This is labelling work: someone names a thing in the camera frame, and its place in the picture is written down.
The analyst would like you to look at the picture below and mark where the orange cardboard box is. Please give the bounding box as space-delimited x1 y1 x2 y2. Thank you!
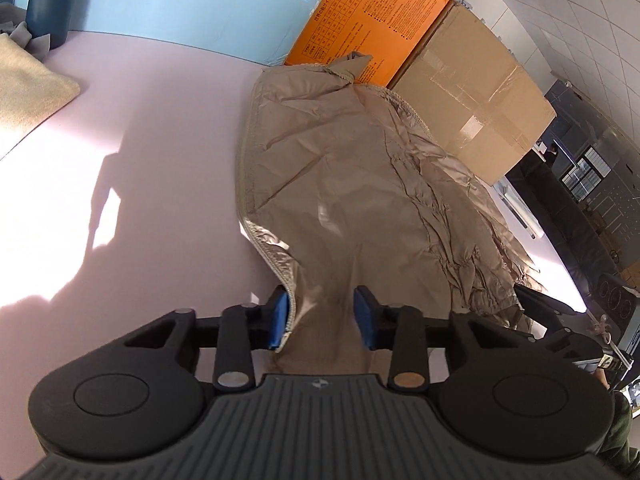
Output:
284 0 452 88

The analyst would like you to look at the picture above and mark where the light blue printed carton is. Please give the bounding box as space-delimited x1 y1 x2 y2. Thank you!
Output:
62 0 352 68

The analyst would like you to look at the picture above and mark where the grey cloth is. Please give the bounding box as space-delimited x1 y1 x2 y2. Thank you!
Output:
0 2 65 62

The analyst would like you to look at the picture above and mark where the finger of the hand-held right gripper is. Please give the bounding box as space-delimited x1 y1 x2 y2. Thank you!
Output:
514 284 594 343

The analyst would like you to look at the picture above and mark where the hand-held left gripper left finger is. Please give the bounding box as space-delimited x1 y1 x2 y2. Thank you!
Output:
117 287 292 394

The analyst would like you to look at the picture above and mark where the brown taped cardboard box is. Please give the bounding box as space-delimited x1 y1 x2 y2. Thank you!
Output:
389 0 557 187

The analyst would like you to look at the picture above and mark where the dark cabinet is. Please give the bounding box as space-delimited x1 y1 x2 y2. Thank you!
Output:
505 79 640 313

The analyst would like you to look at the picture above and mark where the tan crinkled jacket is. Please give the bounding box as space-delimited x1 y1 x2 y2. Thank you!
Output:
235 52 538 376

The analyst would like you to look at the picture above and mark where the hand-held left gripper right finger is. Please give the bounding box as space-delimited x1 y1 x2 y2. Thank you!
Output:
352 285 532 394

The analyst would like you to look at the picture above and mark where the beige towel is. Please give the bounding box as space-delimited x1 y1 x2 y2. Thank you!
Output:
0 32 82 162

